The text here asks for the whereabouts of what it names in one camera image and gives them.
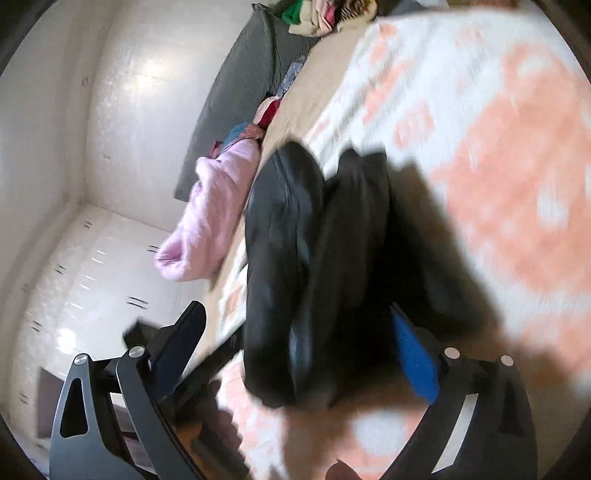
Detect black leather jacket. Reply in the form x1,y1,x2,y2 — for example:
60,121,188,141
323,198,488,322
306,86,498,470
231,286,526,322
241,140,500,410

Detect clothes beside pink duvet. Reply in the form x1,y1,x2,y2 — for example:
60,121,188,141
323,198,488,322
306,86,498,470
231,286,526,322
211,55,308,158

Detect pile of folded clothes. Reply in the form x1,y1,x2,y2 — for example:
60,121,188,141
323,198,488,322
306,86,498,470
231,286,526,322
279,0,378,38

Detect person's left hand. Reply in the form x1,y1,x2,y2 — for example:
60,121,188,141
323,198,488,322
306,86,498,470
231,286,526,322
175,379,243,478

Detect person's right hand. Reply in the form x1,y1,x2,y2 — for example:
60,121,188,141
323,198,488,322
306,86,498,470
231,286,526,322
325,460,361,480

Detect white wardrobe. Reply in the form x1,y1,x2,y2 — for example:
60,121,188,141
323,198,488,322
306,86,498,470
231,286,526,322
7,205,207,451

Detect pink rolled duvet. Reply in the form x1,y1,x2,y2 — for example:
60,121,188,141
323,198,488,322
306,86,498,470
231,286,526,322
154,139,260,282

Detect tan bed cover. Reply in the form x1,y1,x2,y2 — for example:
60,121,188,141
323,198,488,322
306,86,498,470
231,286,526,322
198,30,365,353

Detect white orange patterned blanket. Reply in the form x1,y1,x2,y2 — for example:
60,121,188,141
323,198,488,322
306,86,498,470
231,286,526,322
216,4,591,480

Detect grey quilted headboard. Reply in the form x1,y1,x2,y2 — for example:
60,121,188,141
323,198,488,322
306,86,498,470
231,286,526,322
174,4,318,202

